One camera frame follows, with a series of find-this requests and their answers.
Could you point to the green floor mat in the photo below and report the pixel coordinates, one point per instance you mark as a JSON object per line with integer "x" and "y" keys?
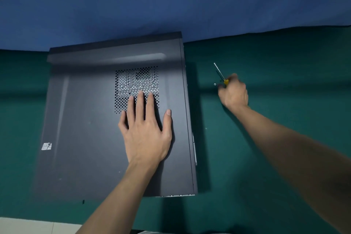
{"x": 274, "y": 77}

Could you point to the person's right forearm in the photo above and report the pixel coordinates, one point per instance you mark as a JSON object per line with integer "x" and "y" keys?
{"x": 301, "y": 157}

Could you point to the desktop computer case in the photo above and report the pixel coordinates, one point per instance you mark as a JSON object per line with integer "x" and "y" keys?
{"x": 87, "y": 121}

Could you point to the person's left forearm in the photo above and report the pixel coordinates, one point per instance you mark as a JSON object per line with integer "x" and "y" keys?
{"x": 118, "y": 203}

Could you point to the person's left hand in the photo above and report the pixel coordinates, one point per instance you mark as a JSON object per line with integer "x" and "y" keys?
{"x": 145, "y": 137}

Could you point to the blue cloth curtain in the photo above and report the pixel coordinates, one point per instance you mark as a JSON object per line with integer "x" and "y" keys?
{"x": 164, "y": 0}

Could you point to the person's right hand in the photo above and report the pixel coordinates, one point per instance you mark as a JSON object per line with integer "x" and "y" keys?
{"x": 234, "y": 94}

